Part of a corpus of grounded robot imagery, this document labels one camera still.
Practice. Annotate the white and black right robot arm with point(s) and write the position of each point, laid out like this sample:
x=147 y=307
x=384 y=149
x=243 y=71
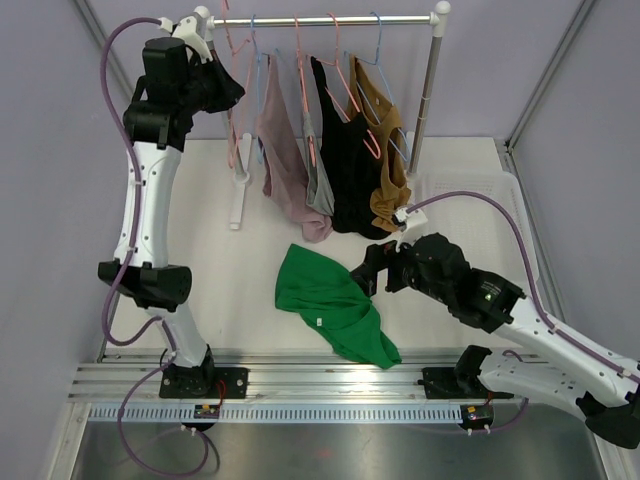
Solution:
x=577 y=375

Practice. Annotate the pink hanger with grey top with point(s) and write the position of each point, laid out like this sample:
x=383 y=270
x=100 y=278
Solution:
x=304 y=98

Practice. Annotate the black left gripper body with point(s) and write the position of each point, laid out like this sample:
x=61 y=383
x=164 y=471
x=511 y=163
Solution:
x=193 y=90

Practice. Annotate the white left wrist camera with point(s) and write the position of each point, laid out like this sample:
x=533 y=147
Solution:
x=192 y=30

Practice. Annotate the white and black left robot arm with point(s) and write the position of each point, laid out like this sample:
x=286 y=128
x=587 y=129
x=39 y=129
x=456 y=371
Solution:
x=181 y=78

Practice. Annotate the blue hanger with mauve top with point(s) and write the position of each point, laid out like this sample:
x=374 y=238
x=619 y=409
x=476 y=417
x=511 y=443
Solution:
x=262 y=62

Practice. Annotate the right aluminium frame post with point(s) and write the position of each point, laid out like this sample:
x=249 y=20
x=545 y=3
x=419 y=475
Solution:
x=562 y=49

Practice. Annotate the black tank top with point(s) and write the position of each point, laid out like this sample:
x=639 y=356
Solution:
x=351 y=168

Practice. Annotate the aluminium frame post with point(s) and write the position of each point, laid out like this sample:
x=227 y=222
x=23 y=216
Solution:
x=562 y=49
x=96 y=20

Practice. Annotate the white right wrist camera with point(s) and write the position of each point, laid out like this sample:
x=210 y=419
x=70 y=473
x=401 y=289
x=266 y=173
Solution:
x=412 y=225

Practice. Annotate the white and metal clothes rack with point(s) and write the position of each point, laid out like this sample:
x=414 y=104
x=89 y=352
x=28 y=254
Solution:
x=437 y=20

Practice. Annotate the mauve pink tank top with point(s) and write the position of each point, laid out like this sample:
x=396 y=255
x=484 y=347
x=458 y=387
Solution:
x=286 y=177

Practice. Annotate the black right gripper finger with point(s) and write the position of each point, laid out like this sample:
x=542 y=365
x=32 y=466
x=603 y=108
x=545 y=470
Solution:
x=364 y=274
x=368 y=287

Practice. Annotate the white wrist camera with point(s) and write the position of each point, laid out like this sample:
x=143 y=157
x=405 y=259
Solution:
x=192 y=30
x=412 y=225

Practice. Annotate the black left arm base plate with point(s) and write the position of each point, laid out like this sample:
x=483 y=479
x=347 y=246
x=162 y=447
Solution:
x=230 y=382

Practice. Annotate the brown tank top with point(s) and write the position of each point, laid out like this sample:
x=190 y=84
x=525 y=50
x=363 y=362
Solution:
x=385 y=122

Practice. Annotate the grey tank top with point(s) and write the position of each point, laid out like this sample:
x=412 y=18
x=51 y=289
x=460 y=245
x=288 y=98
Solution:
x=319 y=194

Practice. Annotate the white slotted cable duct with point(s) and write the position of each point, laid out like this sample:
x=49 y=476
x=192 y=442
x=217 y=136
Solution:
x=236 y=413

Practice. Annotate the aluminium mounting rail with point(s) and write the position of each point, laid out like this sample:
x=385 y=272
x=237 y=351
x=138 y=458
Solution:
x=286 y=378

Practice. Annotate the pink wire hanger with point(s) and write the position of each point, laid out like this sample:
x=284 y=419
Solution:
x=234 y=50

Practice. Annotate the green tank top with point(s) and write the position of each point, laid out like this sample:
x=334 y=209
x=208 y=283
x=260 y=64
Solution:
x=322 y=292

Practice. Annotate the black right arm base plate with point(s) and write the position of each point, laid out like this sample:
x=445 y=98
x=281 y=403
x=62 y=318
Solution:
x=441 y=383

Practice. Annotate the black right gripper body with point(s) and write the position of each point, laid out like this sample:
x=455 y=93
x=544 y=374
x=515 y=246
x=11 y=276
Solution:
x=403 y=267

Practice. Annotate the left aluminium frame post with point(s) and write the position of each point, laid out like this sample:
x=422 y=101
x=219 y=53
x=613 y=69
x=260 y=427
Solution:
x=96 y=20

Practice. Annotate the white plastic basket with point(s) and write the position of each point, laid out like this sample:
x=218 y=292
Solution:
x=486 y=218

